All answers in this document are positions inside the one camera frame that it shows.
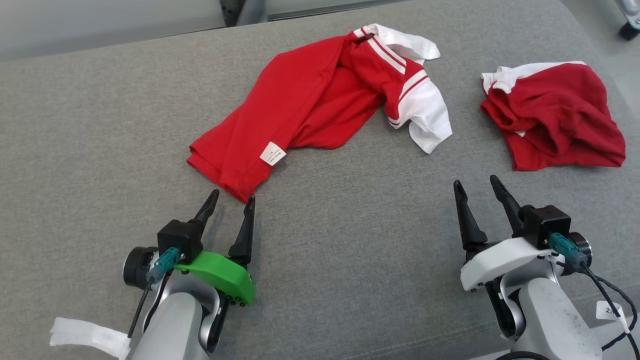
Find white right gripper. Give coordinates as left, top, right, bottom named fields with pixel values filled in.
left=453, top=174, right=559, bottom=293

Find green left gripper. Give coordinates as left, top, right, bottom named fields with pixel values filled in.
left=173, top=189, right=256, bottom=307

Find red shorts with white stripes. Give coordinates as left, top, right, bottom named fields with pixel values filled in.
left=480, top=61, right=627, bottom=172

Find red shirt with white sleeves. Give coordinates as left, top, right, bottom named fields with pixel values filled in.
left=186, top=23, right=453, bottom=203

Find white tape tag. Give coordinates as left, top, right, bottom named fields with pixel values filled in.
left=49, top=316, right=132, bottom=360

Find grey leg with black foot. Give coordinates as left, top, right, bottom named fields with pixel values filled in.
left=617, top=0, right=640, bottom=41

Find teal left camera connector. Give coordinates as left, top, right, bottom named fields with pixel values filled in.
left=146, top=247, right=181, bottom=286

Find teal camera connector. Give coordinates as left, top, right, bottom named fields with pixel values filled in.
left=146, top=247, right=181, bottom=286
left=548, top=232, right=589, bottom=271

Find teal right camera connector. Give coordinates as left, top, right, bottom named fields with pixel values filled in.
left=548, top=232, right=589, bottom=271

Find black left camera cable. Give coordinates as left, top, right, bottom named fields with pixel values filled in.
left=127, top=280, right=153, bottom=341

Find black camera cable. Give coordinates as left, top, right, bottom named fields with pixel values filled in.
left=582, top=265, right=640, bottom=360
left=127, top=280, right=153, bottom=341

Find black right camera cable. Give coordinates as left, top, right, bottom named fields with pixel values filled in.
left=582, top=265, right=640, bottom=360

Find white numbered cable tag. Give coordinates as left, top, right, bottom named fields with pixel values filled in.
left=596, top=300, right=631, bottom=333

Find dark post bracket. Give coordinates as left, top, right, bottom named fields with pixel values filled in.
left=220, top=0, right=246, bottom=27

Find grey metal bracket post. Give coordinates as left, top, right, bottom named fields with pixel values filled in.
left=236, top=0, right=267, bottom=26

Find grey partition base rail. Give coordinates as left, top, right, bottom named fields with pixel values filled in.
left=265, top=0, right=416, bottom=22

